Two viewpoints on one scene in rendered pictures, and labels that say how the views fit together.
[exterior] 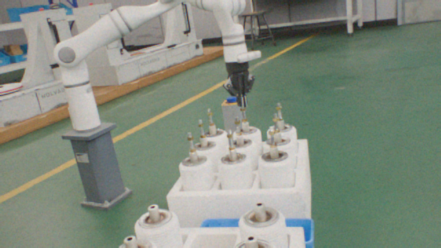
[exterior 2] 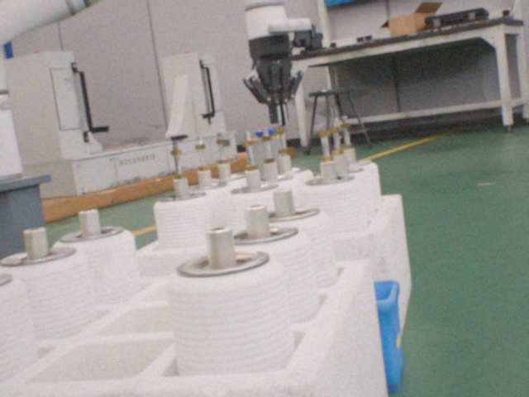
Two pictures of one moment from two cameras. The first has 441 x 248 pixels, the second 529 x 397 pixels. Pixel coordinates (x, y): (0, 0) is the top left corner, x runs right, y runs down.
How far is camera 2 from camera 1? 0.34 m
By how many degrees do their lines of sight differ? 11
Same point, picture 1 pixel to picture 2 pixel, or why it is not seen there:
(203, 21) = (242, 113)
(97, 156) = (10, 227)
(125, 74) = (90, 177)
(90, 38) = (14, 11)
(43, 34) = not seen: outside the picture
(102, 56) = (50, 144)
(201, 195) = (191, 251)
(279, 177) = (336, 212)
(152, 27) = (150, 126)
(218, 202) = not seen: hidden behind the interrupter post
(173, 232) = (122, 255)
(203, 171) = (197, 210)
